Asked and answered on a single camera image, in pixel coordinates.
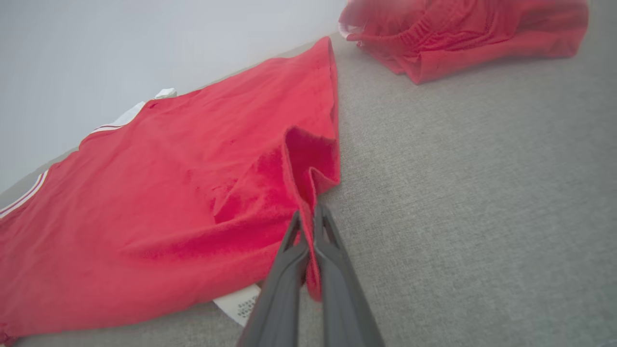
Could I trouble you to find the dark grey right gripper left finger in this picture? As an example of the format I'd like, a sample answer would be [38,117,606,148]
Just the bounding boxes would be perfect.
[236,211,309,347]

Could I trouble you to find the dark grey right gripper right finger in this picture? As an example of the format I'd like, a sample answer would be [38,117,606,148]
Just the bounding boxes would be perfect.
[313,203,386,347]

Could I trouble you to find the red and white jersey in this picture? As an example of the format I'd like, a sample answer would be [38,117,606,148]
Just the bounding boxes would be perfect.
[0,36,342,346]

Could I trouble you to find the red shorts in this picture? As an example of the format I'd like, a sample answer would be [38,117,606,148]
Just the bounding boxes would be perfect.
[337,0,590,85]

